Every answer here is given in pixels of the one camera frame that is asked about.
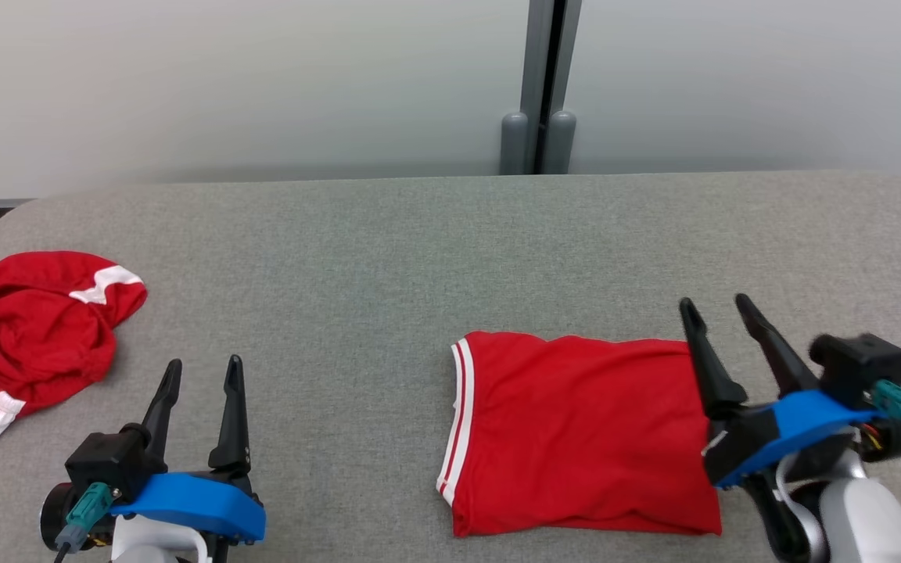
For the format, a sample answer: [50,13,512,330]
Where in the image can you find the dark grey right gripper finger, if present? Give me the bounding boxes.
[734,293,820,397]
[679,297,748,421]

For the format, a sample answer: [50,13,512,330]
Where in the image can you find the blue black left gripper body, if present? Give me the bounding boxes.
[110,472,266,544]

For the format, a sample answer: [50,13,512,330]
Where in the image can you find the red shorts striped white trim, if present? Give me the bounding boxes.
[436,331,723,539]

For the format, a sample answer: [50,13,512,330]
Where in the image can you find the grey metal partition post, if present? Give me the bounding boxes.
[500,0,583,176]

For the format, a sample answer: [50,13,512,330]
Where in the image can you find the green left camera cable plug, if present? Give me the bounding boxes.
[56,482,113,552]

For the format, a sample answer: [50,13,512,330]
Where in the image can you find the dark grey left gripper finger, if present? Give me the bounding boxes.
[142,358,183,462]
[208,354,252,474]

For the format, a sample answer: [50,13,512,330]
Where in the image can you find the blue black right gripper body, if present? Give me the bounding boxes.
[702,389,878,489]

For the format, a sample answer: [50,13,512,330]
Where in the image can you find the red garment white bands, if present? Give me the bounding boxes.
[0,250,148,460]

